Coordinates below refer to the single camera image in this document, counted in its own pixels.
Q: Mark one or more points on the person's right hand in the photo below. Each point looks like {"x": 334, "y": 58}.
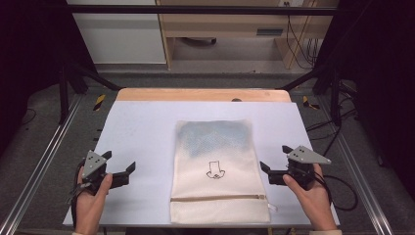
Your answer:
{"x": 313, "y": 202}

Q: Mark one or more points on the white mesh laundry bag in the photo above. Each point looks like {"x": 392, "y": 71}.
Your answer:
{"x": 217, "y": 169}

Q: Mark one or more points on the black metal stand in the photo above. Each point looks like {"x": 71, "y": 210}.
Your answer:
{"x": 335, "y": 98}
{"x": 63, "y": 94}

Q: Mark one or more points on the white cabinet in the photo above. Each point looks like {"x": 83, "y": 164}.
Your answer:
{"x": 120, "y": 36}

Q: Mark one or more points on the aluminium floor rail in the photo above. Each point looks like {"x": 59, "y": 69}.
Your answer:
{"x": 359, "y": 169}
{"x": 39, "y": 163}

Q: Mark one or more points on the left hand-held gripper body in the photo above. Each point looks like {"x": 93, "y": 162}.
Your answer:
{"x": 93, "y": 169}

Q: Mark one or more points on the grey rectangular label plate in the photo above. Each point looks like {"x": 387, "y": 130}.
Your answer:
{"x": 269, "y": 32}

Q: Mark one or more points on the black horizontal frame bar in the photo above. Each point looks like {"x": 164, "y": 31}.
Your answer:
{"x": 195, "y": 9}

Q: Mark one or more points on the person's left hand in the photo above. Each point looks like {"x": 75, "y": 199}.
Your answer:
{"x": 91, "y": 205}

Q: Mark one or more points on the light wooden desk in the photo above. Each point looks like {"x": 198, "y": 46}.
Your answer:
{"x": 228, "y": 26}

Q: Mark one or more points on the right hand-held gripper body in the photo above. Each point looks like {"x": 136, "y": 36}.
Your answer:
{"x": 305, "y": 163}

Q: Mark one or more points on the black curtain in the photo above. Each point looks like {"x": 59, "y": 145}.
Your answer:
{"x": 381, "y": 81}
{"x": 29, "y": 58}

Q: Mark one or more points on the yellow black tape strip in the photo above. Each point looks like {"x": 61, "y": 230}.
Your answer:
{"x": 99, "y": 102}
{"x": 308, "y": 103}

